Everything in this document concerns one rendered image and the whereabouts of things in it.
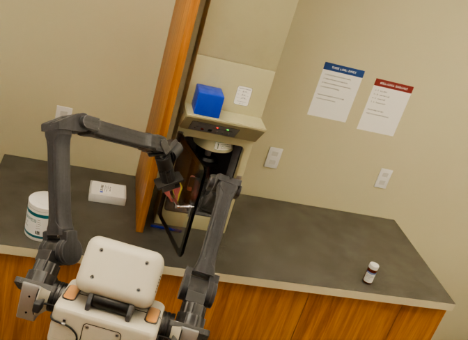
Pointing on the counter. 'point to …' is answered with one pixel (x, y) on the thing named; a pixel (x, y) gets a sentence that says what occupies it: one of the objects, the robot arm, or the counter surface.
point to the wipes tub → (37, 215)
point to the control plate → (213, 129)
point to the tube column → (246, 25)
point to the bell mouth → (214, 145)
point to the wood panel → (166, 93)
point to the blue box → (207, 101)
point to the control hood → (240, 121)
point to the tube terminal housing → (231, 76)
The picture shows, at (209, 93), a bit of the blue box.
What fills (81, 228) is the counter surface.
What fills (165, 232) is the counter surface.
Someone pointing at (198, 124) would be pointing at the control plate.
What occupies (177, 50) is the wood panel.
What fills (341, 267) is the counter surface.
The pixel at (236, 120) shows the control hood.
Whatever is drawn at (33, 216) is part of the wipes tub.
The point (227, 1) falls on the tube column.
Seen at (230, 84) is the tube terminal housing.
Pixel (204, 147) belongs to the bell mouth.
